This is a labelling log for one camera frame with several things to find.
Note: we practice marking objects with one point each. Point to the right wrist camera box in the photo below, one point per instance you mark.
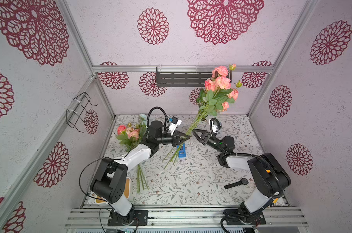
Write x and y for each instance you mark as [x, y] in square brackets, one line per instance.
[214, 125]

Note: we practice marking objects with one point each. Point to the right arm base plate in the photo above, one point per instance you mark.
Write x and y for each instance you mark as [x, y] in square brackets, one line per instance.
[242, 216]

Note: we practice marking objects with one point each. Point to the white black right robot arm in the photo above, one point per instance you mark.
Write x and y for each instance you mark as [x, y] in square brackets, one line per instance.
[268, 175]

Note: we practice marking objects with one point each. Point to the mixed pastel flower bouquet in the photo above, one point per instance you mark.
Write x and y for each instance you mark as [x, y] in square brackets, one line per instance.
[130, 135]

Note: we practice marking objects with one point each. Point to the black round knob tool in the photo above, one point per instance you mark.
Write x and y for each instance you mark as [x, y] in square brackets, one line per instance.
[243, 181]

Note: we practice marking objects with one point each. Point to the black wire wall rack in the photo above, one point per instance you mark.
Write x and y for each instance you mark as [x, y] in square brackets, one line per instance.
[75, 115]

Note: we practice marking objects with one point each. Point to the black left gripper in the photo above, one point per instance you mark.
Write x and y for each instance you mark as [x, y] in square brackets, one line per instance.
[177, 140]

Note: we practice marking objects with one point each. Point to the wooden lid tissue box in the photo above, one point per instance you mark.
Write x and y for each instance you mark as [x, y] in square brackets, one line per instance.
[101, 200]

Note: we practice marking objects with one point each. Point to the pink rose bouquet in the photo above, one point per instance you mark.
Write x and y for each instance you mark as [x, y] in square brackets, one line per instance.
[216, 96]

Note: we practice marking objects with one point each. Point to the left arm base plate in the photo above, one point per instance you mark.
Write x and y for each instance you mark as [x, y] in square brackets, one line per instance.
[133, 218]

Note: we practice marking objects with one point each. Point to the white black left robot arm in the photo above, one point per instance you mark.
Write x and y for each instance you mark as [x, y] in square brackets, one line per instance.
[110, 178]

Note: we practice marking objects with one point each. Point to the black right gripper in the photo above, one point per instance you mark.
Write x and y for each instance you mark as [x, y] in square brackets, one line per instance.
[207, 138]

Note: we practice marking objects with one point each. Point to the grey wall shelf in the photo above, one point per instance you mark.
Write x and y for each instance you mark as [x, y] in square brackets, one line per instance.
[181, 79]

